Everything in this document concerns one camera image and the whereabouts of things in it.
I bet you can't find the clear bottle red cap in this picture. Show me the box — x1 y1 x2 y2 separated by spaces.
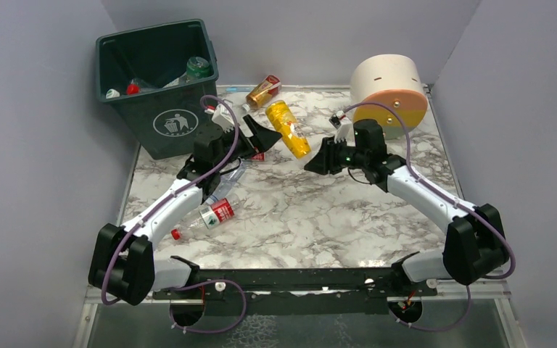
250 153 265 162

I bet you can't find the yellow plastic bottle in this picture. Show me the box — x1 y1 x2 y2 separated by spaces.
265 100 311 159

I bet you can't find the green tinted plastic bottle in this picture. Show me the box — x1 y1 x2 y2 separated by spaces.
185 56 212 81

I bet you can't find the clear bottle red white label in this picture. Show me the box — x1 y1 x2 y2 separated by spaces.
126 83 141 95

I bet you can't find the clear bottle light blue label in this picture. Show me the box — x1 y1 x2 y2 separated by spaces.
105 88 120 99

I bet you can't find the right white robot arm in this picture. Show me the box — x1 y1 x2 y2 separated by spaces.
304 120 510 286

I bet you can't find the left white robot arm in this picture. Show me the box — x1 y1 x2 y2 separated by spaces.
88 115 281 305

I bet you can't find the dark green trash bin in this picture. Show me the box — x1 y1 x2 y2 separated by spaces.
95 19 219 160

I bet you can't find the amber red-label bottle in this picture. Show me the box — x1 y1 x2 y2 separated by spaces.
242 75 282 113

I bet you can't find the crushed clear blue bottle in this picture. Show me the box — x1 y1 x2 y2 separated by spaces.
205 162 248 204

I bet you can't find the clear bottle red green label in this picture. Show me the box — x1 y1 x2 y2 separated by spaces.
170 194 244 240

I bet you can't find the cream cylindrical drum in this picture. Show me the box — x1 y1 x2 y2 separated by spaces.
350 54 429 139

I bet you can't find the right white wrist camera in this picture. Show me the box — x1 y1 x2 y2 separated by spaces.
329 110 352 143

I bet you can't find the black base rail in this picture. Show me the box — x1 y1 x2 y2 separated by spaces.
152 268 437 316

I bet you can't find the aluminium frame rail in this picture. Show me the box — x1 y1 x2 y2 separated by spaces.
436 279 512 299

